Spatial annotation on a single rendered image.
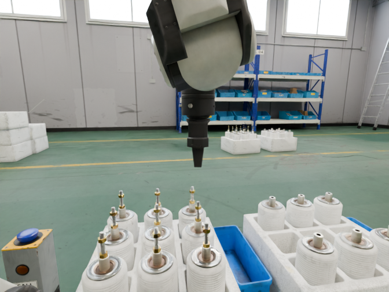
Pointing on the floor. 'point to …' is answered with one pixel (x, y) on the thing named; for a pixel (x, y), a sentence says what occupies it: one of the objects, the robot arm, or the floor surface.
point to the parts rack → (265, 98)
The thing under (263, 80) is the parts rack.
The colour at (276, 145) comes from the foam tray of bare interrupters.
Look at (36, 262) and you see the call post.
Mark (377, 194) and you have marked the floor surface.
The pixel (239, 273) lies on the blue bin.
